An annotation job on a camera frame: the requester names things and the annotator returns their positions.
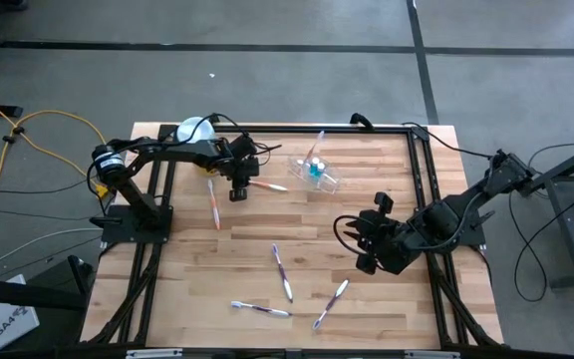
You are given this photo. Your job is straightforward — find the black aluminium table frame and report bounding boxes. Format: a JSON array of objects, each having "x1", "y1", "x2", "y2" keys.
[{"x1": 80, "y1": 113, "x2": 505, "y2": 350}]

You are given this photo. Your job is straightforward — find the black desk frame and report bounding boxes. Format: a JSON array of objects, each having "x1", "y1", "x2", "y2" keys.
[{"x1": 517, "y1": 137, "x2": 574, "y2": 290}]

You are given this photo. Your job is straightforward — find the clear acrylic organizer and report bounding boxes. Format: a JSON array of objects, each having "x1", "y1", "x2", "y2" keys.
[{"x1": 286, "y1": 152, "x2": 342, "y2": 195}]

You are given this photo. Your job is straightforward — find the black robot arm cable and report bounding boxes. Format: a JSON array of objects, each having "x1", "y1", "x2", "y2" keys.
[{"x1": 400, "y1": 121, "x2": 495, "y2": 160}]

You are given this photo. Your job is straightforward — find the white floor cable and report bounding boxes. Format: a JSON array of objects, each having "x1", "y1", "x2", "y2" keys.
[{"x1": 0, "y1": 227, "x2": 105, "y2": 278}]

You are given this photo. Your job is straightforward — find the silver edge bracket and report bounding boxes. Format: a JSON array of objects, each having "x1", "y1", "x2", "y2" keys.
[
  {"x1": 126, "y1": 348, "x2": 183, "y2": 359},
  {"x1": 405, "y1": 350, "x2": 461, "y2": 359}
]

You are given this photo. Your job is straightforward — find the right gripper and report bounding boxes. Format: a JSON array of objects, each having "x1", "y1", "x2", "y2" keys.
[{"x1": 345, "y1": 191, "x2": 421, "y2": 276}]

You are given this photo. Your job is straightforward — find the purple white toothbrush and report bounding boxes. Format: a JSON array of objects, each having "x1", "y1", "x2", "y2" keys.
[
  {"x1": 311, "y1": 277, "x2": 351, "y2": 331},
  {"x1": 271, "y1": 242, "x2": 295, "y2": 304}
]

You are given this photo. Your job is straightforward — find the blue toothbrush bottom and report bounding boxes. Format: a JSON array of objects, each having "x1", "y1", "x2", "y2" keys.
[{"x1": 230, "y1": 299, "x2": 293, "y2": 318}]

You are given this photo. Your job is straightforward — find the yellow white wipes canister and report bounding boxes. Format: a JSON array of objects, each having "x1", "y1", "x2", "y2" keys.
[{"x1": 175, "y1": 116, "x2": 218, "y2": 179}]

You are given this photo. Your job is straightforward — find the yellow extension cable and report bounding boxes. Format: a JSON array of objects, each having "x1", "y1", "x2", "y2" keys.
[{"x1": 0, "y1": 88, "x2": 112, "y2": 220}]

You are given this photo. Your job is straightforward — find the black floor cable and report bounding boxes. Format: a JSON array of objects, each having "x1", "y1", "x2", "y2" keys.
[{"x1": 508, "y1": 143, "x2": 574, "y2": 303}]

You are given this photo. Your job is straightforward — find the black side stand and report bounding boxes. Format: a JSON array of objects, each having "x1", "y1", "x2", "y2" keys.
[{"x1": 0, "y1": 254, "x2": 95, "y2": 313}]

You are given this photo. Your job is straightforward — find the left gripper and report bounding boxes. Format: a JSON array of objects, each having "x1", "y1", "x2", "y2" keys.
[{"x1": 216, "y1": 135, "x2": 261, "y2": 202}]

